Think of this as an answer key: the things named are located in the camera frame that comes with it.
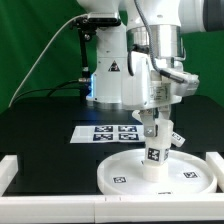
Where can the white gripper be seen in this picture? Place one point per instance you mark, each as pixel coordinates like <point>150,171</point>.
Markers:
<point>146,89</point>

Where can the white round table top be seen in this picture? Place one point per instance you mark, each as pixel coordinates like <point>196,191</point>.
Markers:
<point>126,173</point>

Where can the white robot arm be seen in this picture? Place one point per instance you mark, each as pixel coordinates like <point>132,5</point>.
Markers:
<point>140,52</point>

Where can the white cross-shaped table base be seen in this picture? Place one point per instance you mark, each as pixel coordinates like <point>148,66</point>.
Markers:
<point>177,140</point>

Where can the white marker sheet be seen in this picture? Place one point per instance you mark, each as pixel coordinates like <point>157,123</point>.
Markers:
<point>108,134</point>

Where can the white right fence block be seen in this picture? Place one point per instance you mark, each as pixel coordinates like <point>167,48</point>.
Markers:
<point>216,163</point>

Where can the white fence block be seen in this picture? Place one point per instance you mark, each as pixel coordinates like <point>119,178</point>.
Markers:
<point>216,163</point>
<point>8,170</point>

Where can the white left fence block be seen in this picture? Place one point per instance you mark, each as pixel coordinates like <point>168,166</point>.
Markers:
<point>8,170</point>

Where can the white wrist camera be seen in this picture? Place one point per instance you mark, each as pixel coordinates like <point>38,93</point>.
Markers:
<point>182,83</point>

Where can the white front fence rail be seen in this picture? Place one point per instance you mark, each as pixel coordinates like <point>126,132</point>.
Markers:
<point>110,209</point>

